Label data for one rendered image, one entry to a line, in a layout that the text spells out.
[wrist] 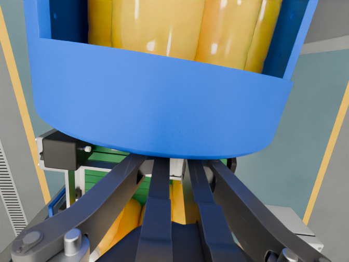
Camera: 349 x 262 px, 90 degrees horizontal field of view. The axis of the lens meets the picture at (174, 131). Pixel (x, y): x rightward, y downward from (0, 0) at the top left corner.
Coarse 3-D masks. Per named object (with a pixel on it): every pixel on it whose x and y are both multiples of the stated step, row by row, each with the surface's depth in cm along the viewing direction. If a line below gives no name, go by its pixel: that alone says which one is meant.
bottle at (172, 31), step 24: (120, 0) 12; (144, 0) 11; (168, 0) 11; (192, 0) 12; (120, 24) 12; (144, 24) 12; (168, 24) 12; (192, 24) 13; (120, 48) 13; (144, 48) 12; (168, 48) 12; (192, 48) 14
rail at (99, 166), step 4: (88, 160) 43; (84, 164) 41; (88, 164) 41; (92, 164) 41; (96, 164) 42; (100, 164) 42; (104, 164) 42; (108, 164) 42; (112, 164) 43; (116, 164) 43; (84, 168) 40; (88, 168) 40; (92, 168) 40; (96, 168) 40; (100, 168) 40; (104, 168) 41; (108, 168) 41; (112, 168) 41; (148, 176) 41; (172, 176) 42; (176, 176) 42; (180, 176) 42
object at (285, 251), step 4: (284, 248) 8; (284, 252) 7; (288, 252) 7; (292, 252) 7; (272, 256) 8; (276, 256) 8; (280, 256) 8; (284, 256) 7; (288, 256) 7; (292, 256) 7; (296, 256) 7; (268, 260) 8; (272, 260) 8; (276, 260) 8; (280, 260) 7; (284, 260) 7; (288, 260) 7; (292, 260) 7; (296, 260) 7
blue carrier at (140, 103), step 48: (48, 0) 11; (288, 0) 21; (48, 48) 11; (96, 48) 10; (288, 48) 19; (48, 96) 12; (96, 96) 11; (144, 96) 10; (192, 96) 10; (240, 96) 11; (288, 96) 16; (96, 144) 12; (144, 144) 11; (192, 144) 11; (240, 144) 13
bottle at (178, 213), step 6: (174, 180) 46; (180, 180) 44; (174, 186) 44; (180, 186) 42; (174, 192) 41; (180, 192) 40; (174, 198) 40; (180, 198) 38; (174, 204) 38; (180, 204) 36; (174, 210) 36; (180, 210) 35; (174, 216) 36; (180, 216) 34; (180, 222) 34
